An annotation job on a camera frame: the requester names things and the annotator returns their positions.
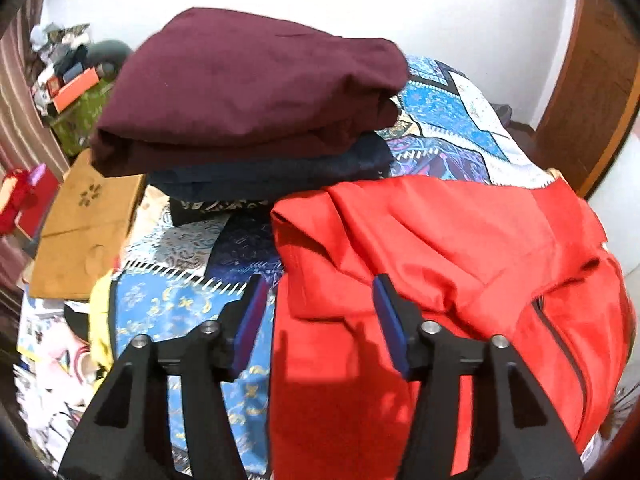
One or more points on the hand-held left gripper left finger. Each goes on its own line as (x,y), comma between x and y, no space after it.
(252,320)

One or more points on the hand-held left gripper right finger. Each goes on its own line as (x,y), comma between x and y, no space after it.
(392,325)

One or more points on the red zip jacket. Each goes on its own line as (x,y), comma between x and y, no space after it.
(450,240)

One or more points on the blue patterned bedsheet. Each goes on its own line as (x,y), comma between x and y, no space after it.
(165,305)

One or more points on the black patterned folded cloth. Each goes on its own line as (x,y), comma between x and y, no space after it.
(215,210)

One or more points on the navy folded garment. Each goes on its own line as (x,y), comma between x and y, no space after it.
(280,172)

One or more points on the yellow cloth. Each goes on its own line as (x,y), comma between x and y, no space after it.
(100,320)

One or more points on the maroon folded garment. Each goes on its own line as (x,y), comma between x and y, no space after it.
(250,75)

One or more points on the green patterned box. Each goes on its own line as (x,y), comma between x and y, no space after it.
(80,122)

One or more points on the orange box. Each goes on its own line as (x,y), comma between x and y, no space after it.
(75,90)

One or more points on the striped brown curtain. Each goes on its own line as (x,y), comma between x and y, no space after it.
(20,130)

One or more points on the dark grey bag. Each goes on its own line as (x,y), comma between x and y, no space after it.
(110,55)

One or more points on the wooden door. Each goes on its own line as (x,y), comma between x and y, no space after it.
(590,85)

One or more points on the pile of clutter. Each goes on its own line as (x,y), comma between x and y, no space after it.
(55,55)

